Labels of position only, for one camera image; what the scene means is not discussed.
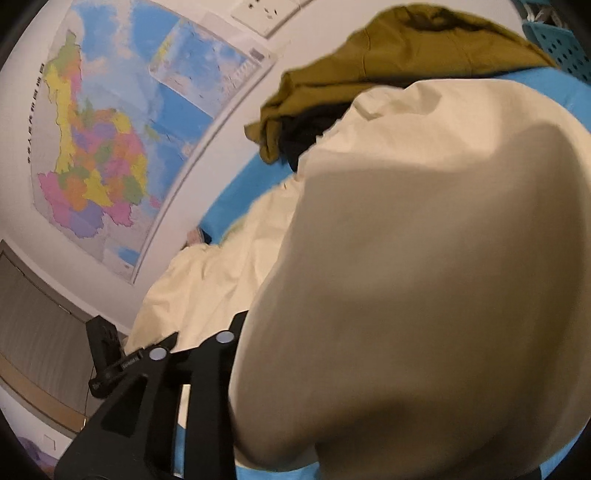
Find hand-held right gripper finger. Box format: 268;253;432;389
54;311;250;480

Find cream sweater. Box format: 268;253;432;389
124;78;591;480

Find blue bed sheet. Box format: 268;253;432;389
175;65;591;480

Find black garment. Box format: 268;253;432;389
279;102;354;172

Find olive green garment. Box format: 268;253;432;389
244;4;559;164

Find teal perforated basket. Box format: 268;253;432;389
515;0;591;81

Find grey panel with wooden frame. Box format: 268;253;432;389
0;240;127;435

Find colourful wall map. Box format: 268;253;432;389
21;0;278;284

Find white wall socket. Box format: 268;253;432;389
230;0;301;38

